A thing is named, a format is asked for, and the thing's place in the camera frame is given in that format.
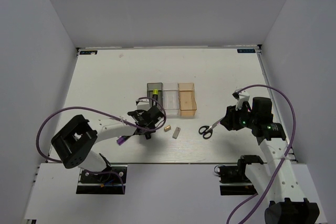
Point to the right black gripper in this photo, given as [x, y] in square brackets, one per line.
[230, 121]

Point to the black handled scissors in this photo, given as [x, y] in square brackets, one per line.
[206, 131]

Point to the dark grey plastic bin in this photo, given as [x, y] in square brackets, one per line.
[149, 89]

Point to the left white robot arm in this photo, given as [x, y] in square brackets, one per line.
[74, 142]

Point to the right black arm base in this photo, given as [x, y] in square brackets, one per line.
[233, 181]

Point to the tan eraser block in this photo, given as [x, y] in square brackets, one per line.
[167, 128]

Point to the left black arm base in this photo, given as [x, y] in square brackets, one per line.
[105, 184]

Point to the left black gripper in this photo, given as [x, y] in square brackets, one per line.
[153, 126]

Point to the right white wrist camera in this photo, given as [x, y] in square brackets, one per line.
[241, 97]

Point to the grey eraser block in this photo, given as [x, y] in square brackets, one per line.
[176, 133]

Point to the purple cap highlighter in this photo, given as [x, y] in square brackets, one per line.
[122, 139]

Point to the right blue corner label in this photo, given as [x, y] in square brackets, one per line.
[246, 51]

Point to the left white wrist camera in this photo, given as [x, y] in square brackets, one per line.
[143, 104]

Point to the blue corner label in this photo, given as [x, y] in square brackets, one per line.
[88, 52]
[246, 51]

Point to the orange plastic bin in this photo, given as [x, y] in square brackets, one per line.
[187, 100]

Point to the yellow cap highlighter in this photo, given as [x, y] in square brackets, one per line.
[155, 95]

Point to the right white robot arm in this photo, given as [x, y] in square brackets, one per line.
[272, 177]

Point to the left blue corner label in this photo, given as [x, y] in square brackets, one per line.
[88, 52]

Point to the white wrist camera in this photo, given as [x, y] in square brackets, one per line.
[143, 104]
[241, 97]

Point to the clear plastic bin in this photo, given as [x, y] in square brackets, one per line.
[171, 99]

